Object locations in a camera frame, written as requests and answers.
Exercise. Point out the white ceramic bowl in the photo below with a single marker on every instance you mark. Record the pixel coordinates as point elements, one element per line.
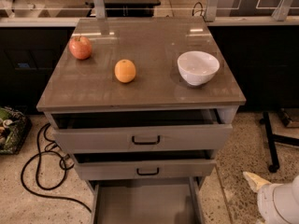
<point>197,67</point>

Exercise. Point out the basket of colourful items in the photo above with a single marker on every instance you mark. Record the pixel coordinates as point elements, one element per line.
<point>14,128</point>

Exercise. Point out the red apple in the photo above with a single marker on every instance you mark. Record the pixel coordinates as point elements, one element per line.
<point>80,47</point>

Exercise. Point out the black rolling stand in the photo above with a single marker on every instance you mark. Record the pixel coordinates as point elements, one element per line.
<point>272,139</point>

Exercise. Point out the orange fruit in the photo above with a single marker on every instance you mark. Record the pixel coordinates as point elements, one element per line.
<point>125,71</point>

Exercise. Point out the grey drawer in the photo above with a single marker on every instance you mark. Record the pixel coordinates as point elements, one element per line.
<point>137,131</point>
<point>135,165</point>
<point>147,201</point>

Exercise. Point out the grey middle drawer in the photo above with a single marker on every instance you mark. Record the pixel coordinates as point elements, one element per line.
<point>135,165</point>

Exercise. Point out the grey top drawer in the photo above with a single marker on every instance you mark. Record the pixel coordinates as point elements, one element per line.
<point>137,131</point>

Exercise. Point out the grey drawer cabinet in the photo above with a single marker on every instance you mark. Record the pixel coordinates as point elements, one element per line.
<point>153,45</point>

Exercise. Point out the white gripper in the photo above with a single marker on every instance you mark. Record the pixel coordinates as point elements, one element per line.
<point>265,202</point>

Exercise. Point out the grey bottom drawer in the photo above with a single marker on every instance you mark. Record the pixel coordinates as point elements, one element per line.
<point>147,201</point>

